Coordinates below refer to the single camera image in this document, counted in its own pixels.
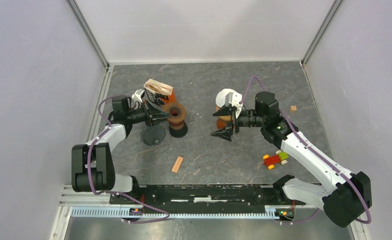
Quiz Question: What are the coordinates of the orange coffee filter box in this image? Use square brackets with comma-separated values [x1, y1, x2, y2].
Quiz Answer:
[143, 78, 177, 107]

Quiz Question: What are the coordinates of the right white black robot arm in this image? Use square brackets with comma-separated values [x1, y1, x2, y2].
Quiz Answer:
[211, 88, 372, 228]

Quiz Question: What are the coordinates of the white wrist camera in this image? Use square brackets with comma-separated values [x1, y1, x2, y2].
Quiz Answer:
[225, 92, 243, 119]
[131, 88, 146, 104]

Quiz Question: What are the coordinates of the red green toy car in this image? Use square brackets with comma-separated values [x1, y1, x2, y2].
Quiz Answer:
[262, 150, 289, 170]

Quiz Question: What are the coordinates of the long wooden block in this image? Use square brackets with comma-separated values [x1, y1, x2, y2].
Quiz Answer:
[171, 156, 184, 173]

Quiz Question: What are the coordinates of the amber glass carafe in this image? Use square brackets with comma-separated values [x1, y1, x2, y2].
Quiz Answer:
[216, 118, 230, 130]

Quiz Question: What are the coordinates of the dark wooden dripper ring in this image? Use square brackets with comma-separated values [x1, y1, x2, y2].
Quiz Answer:
[163, 101, 188, 124]

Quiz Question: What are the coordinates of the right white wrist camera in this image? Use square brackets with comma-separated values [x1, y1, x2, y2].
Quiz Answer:
[225, 92, 243, 119]

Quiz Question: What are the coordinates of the small wooden cube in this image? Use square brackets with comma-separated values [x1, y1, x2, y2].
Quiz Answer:
[290, 105, 297, 113]

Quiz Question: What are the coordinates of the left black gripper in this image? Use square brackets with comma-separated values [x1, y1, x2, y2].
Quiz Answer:
[126, 100, 171, 127]

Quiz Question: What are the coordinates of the light wooden dripper ring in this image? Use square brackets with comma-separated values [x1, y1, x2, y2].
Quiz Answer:
[215, 105, 233, 122]

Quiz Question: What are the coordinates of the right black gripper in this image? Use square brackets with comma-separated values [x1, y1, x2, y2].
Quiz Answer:
[210, 104, 266, 142]

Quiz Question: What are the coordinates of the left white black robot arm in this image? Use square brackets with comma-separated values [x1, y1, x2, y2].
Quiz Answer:
[71, 95, 171, 204]

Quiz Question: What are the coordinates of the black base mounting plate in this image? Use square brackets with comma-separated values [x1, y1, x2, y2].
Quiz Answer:
[109, 184, 304, 215]

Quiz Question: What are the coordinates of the dark red cup carafe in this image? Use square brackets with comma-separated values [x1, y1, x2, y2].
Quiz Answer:
[169, 121, 188, 138]

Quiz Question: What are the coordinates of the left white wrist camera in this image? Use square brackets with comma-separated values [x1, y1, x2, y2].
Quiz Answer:
[131, 88, 146, 104]

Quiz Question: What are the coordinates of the dark smoky glass dripper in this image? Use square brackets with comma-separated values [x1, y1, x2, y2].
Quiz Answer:
[140, 125, 166, 147]

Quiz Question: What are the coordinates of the white slotted cable duct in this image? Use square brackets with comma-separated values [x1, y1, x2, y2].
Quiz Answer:
[71, 206, 289, 220]

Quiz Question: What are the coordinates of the white paper coffee filter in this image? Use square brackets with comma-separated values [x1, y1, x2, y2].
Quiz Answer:
[215, 88, 236, 107]

